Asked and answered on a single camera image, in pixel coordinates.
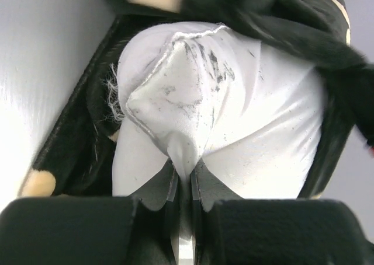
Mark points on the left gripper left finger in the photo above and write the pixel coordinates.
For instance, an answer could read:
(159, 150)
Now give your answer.
(94, 230)

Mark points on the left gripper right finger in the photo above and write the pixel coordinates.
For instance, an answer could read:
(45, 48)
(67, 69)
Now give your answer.
(233, 230)

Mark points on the black pillowcase with beige flowers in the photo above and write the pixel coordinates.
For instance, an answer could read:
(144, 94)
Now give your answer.
(77, 155)

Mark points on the white pillow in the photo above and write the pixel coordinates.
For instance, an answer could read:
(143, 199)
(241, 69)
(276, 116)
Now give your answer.
(194, 91)

